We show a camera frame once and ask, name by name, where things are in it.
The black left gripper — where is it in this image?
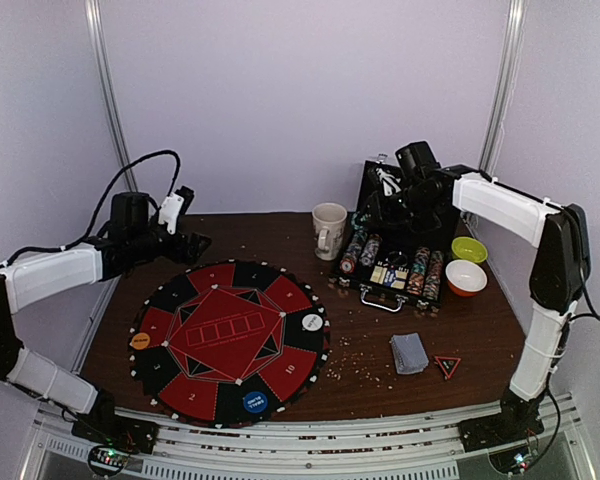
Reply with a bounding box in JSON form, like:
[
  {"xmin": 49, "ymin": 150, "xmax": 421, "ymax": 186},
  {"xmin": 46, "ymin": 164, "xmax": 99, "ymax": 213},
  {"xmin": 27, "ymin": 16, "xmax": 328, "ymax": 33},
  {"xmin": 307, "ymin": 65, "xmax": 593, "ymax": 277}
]
[{"xmin": 130, "ymin": 216, "xmax": 213, "ymax": 266}]

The poker chip row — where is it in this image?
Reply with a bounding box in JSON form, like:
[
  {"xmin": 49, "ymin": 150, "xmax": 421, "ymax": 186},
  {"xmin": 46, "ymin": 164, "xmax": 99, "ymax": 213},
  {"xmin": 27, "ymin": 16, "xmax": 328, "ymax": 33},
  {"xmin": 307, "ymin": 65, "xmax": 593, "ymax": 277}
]
[
  {"xmin": 422, "ymin": 250, "xmax": 444, "ymax": 300},
  {"xmin": 406, "ymin": 247, "xmax": 430, "ymax": 296},
  {"xmin": 357, "ymin": 233, "xmax": 382, "ymax": 269},
  {"xmin": 340, "ymin": 212, "xmax": 371, "ymax": 274}
]

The orange big blind button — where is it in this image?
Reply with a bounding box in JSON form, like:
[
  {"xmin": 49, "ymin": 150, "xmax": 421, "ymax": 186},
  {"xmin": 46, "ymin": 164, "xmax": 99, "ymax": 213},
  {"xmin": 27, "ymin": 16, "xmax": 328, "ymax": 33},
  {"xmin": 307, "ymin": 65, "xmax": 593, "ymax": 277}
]
[{"xmin": 129, "ymin": 332, "xmax": 151, "ymax": 351}]

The white dealer button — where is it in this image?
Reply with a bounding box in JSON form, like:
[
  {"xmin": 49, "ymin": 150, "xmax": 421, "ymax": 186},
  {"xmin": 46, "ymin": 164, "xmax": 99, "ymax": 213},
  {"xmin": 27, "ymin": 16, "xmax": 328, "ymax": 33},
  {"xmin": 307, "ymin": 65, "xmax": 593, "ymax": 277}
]
[{"xmin": 301, "ymin": 313, "xmax": 324, "ymax": 332}]

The blue small blind button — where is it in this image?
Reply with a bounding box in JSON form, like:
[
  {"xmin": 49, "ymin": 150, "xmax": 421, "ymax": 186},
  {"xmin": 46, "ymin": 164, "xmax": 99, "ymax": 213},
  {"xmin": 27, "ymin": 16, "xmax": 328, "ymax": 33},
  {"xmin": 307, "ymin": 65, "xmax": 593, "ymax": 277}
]
[{"xmin": 243, "ymin": 391, "xmax": 269, "ymax": 414}]

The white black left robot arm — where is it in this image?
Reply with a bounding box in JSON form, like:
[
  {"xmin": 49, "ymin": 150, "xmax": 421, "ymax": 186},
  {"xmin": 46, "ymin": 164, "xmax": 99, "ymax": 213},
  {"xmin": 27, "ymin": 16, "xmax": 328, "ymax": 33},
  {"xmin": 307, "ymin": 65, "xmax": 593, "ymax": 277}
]
[{"xmin": 0, "ymin": 187, "xmax": 211, "ymax": 444}]

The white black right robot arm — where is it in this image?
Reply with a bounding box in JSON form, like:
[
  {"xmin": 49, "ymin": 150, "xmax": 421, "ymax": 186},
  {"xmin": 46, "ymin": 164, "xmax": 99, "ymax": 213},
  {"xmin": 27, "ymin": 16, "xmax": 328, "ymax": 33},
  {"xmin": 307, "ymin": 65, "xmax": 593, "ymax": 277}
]
[{"xmin": 362, "ymin": 141, "xmax": 591, "ymax": 442}]

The black poker chip case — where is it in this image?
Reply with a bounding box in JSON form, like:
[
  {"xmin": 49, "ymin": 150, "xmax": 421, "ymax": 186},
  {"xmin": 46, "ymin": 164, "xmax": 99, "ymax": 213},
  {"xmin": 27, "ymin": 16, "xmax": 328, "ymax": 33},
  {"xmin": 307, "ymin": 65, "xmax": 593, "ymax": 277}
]
[{"xmin": 329, "ymin": 161, "xmax": 459, "ymax": 312}]

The green plastic bowl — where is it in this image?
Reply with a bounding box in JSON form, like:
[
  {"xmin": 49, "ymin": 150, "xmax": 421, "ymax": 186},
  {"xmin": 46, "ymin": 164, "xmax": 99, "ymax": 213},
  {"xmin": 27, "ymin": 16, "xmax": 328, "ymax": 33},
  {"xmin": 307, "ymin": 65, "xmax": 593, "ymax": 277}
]
[{"xmin": 451, "ymin": 236, "xmax": 488, "ymax": 264}]

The blue card box in case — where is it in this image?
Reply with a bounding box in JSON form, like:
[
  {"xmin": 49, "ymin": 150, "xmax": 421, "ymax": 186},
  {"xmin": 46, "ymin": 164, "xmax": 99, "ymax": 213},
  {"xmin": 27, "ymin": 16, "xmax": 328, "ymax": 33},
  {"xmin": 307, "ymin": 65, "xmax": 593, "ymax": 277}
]
[{"xmin": 382, "ymin": 265, "xmax": 409, "ymax": 290}]

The white orange bowl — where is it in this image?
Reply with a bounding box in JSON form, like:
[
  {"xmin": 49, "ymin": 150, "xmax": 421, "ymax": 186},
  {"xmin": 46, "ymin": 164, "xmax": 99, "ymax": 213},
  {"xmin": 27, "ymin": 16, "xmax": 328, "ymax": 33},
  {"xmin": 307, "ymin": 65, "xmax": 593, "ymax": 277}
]
[{"xmin": 445, "ymin": 259, "xmax": 488, "ymax": 297}]

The cream ceramic mug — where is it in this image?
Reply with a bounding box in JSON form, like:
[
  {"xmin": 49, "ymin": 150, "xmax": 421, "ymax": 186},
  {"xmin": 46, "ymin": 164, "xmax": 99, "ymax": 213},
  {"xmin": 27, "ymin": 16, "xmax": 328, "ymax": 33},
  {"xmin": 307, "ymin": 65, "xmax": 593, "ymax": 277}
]
[{"xmin": 312, "ymin": 202, "xmax": 348, "ymax": 261}]

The round red black poker mat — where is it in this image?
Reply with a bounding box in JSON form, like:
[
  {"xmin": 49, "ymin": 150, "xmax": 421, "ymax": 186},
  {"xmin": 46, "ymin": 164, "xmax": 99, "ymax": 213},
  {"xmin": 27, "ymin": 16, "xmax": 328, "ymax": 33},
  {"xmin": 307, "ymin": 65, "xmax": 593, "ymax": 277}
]
[{"xmin": 129, "ymin": 259, "xmax": 330, "ymax": 428}]

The grey playing card deck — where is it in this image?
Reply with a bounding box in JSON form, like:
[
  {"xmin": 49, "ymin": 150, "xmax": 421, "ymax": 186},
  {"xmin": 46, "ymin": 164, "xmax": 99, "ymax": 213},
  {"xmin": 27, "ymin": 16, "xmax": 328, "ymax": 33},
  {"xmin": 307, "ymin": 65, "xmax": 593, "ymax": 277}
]
[{"xmin": 390, "ymin": 333, "xmax": 429, "ymax": 375}]

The black red triangular token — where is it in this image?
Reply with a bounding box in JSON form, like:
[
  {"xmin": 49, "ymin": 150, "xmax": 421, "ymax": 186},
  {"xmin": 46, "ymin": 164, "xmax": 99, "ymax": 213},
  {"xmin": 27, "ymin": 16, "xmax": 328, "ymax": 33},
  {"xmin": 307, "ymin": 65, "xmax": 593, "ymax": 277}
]
[{"xmin": 433, "ymin": 355, "xmax": 461, "ymax": 381}]

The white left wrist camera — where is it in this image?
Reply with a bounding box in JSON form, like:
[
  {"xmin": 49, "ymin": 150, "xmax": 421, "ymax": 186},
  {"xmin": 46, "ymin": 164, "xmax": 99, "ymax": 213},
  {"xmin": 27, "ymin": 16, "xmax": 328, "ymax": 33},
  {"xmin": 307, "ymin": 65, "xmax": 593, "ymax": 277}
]
[{"xmin": 158, "ymin": 186, "xmax": 195, "ymax": 235}]

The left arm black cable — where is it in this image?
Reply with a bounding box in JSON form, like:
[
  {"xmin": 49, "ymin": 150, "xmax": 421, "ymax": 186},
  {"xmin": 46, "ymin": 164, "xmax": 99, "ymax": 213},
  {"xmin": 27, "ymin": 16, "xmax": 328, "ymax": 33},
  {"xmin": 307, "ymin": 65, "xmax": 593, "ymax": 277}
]
[{"xmin": 0, "ymin": 148, "xmax": 182, "ymax": 266}]

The right aluminium frame post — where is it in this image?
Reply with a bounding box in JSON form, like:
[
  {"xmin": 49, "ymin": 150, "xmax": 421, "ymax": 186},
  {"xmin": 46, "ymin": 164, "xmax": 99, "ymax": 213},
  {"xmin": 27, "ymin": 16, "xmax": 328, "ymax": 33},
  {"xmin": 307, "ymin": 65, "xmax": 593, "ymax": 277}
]
[{"xmin": 479, "ymin": 0, "xmax": 528, "ymax": 175}]

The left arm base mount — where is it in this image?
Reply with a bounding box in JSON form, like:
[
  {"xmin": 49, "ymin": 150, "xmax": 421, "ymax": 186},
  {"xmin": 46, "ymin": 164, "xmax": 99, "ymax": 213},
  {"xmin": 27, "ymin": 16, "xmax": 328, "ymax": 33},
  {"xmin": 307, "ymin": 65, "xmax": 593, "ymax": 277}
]
[{"xmin": 71, "ymin": 396, "xmax": 159, "ymax": 454}]

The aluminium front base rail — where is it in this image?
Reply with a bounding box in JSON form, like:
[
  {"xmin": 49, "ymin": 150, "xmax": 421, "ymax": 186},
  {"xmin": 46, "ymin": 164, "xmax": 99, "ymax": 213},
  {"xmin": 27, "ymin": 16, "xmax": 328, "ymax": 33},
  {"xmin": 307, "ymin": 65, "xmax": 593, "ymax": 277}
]
[{"xmin": 29, "ymin": 392, "xmax": 599, "ymax": 480}]

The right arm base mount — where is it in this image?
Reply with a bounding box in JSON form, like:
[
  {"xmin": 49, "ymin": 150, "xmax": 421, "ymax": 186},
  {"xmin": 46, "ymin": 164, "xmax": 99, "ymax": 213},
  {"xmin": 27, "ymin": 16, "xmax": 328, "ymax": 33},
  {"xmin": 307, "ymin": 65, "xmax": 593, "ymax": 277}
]
[{"xmin": 458, "ymin": 413, "xmax": 545, "ymax": 452}]

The aluminium corner frame post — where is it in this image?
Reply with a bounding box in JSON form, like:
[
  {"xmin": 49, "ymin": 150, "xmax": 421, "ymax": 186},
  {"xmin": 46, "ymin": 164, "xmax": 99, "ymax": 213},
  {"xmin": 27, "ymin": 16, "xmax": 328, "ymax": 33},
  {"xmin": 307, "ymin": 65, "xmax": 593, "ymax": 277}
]
[{"xmin": 84, "ymin": 0, "xmax": 130, "ymax": 167}]

